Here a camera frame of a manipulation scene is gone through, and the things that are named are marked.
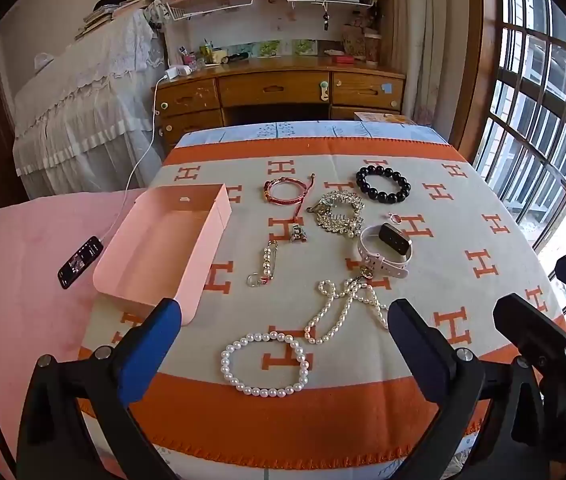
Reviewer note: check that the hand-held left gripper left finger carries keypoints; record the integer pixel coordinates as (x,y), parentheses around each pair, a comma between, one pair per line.
(149,352)

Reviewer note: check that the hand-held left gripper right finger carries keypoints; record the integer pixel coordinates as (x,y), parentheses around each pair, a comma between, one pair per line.
(415,355)

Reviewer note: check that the pink cardboard box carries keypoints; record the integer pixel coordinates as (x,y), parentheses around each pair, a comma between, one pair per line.
(163,240)

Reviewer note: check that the small gold brooch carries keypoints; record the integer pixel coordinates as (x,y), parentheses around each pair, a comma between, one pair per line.
(298,233)

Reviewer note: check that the beige and orange printed blanket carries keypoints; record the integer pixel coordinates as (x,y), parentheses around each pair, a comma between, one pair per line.
(243,310)

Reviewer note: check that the black smartphone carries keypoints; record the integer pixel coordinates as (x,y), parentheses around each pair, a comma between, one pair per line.
(80,262)

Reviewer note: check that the pink bed sheet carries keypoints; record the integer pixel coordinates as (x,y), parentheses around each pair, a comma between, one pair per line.
(23,320)

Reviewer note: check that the window with dark grille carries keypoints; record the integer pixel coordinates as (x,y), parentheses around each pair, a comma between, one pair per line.
(538,110)

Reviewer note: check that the orange book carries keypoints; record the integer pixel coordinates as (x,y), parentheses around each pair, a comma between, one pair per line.
(383,118)

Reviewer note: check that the white lace cover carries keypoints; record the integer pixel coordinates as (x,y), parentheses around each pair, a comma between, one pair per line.
(78,110)

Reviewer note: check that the blue sticker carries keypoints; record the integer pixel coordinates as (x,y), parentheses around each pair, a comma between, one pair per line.
(387,88)

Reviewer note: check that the teal and white drawer hook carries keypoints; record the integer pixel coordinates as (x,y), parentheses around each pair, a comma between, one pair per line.
(323,92)

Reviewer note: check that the beige curtain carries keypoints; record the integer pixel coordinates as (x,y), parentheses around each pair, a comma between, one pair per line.
(428,35)

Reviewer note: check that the white charger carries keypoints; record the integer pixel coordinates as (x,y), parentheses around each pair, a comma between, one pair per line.
(178,72)

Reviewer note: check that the wooden desk with drawers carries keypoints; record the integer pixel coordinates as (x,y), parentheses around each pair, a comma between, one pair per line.
(273,90)

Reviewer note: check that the patterned cup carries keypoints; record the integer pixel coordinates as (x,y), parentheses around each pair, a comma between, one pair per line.
(372,50)

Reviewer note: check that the yellow pen holder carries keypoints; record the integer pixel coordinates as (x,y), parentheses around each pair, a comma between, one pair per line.
(212,55)

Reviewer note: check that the red flat box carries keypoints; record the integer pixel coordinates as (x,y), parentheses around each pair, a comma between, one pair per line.
(343,59)

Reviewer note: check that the black flashlight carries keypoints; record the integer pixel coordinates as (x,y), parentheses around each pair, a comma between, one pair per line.
(238,57)

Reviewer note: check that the patterned paper bag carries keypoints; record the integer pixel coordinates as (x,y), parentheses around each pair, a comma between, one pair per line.
(353,40)

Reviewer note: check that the green picture card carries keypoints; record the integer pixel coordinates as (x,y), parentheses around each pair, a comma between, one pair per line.
(270,49)
(305,47)

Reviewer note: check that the stack of books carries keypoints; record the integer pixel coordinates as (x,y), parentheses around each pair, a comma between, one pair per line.
(103,15)

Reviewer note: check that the hanging keys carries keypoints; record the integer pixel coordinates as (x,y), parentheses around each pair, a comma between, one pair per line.
(325,20)

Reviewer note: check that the wooden bookshelf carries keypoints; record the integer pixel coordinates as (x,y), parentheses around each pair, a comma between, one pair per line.
(273,20)

